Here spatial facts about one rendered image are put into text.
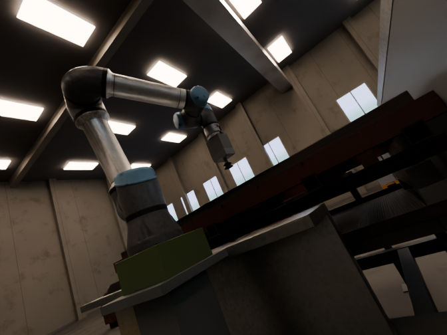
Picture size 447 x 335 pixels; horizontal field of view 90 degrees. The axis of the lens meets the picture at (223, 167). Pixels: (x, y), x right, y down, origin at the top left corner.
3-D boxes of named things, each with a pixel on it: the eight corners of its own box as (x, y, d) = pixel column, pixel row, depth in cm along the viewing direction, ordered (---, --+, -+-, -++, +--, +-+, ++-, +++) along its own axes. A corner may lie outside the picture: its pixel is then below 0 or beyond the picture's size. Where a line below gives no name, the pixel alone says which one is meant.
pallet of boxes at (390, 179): (382, 187, 723) (361, 155, 754) (410, 176, 685) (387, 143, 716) (384, 191, 623) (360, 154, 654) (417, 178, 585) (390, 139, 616)
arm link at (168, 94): (58, 45, 67) (209, 82, 88) (64, 72, 76) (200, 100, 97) (51, 74, 63) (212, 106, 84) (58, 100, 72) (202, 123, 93)
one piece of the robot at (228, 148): (228, 125, 104) (242, 157, 100) (216, 136, 110) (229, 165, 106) (213, 125, 97) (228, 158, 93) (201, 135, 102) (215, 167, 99)
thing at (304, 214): (118, 294, 132) (116, 289, 133) (329, 211, 68) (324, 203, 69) (80, 313, 116) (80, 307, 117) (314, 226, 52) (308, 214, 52)
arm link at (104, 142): (127, 224, 66) (54, 78, 74) (124, 232, 78) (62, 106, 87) (163, 205, 72) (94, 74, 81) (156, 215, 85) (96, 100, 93)
